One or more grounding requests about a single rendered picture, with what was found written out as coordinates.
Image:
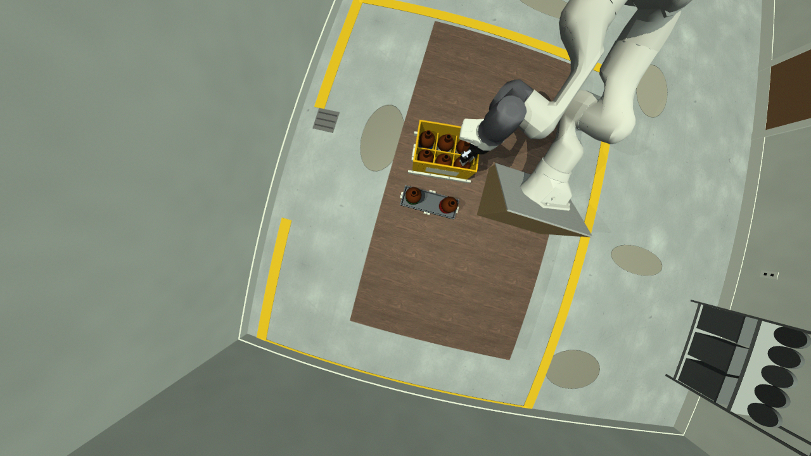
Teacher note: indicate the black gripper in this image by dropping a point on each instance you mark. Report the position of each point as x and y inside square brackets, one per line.
[465, 156]

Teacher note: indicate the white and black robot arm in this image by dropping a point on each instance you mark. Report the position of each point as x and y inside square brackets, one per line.
[608, 118]

